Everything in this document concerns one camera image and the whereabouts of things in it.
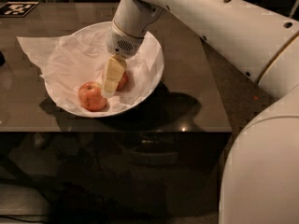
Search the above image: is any white crumpled paper sheet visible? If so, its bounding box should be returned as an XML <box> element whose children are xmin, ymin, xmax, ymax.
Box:
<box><xmin>17</xmin><ymin>23</ymin><xmax>163</xmax><ymax>115</ymax></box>

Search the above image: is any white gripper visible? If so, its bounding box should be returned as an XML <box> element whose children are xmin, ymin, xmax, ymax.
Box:
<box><xmin>102</xmin><ymin>22</ymin><xmax>144</xmax><ymax>98</ymax></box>

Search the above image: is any white bowl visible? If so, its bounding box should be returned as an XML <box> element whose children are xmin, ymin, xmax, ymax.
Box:
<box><xmin>43</xmin><ymin>21</ymin><xmax>165</xmax><ymax>119</ymax></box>

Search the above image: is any dark object at table edge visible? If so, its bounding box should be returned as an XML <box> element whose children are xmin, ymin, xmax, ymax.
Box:
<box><xmin>0</xmin><ymin>50</ymin><xmax>6</xmax><ymax>67</ymax></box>

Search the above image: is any black cable on floor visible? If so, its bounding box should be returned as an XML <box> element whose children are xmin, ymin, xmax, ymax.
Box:
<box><xmin>0</xmin><ymin>215</ymin><xmax>50</xmax><ymax>224</ymax></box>

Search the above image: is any black white fiducial marker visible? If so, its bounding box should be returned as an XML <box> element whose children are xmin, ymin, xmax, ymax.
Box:
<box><xmin>0</xmin><ymin>2</ymin><xmax>38</xmax><ymax>18</ymax></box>

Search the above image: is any red apple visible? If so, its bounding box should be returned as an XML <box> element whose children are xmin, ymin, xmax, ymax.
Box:
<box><xmin>117</xmin><ymin>72</ymin><xmax>129</xmax><ymax>91</ymax></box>
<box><xmin>78</xmin><ymin>81</ymin><xmax>107</xmax><ymax>112</ymax></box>

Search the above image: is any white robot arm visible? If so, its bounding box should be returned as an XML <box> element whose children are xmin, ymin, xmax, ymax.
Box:
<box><xmin>107</xmin><ymin>0</ymin><xmax>299</xmax><ymax>224</ymax></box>

